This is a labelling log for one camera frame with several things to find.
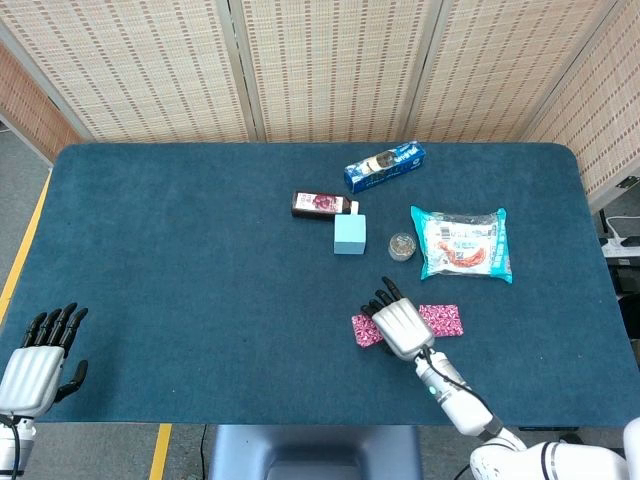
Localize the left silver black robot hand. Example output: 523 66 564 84
0 301 90 417

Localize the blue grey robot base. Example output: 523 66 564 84
206 424 424 480

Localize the white power strip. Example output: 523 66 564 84
601 234 640 258

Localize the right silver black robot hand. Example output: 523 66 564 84
360 276 436 362

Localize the bamboo folding screen panel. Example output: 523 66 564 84
0 0 252 145
519 0 640 201
405 0 622 144
0 42 84 165
228 0 445 144

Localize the pink patterned packet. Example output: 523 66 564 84
350 312 386 348
417 303 465 338

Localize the white power cable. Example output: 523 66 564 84
603 214 640 242

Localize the dark juice bottle red label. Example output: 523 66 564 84
290 190 361 221

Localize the round clear plastic container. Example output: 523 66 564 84
387 231 417 263

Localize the teal felt table cloth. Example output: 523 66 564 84
0 142 640 428

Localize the teal snack bag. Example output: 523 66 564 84
410 204 514 285

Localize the blue cookie box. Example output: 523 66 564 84
343 140 428 195

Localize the light blue cube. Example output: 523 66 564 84
332 213 369 257

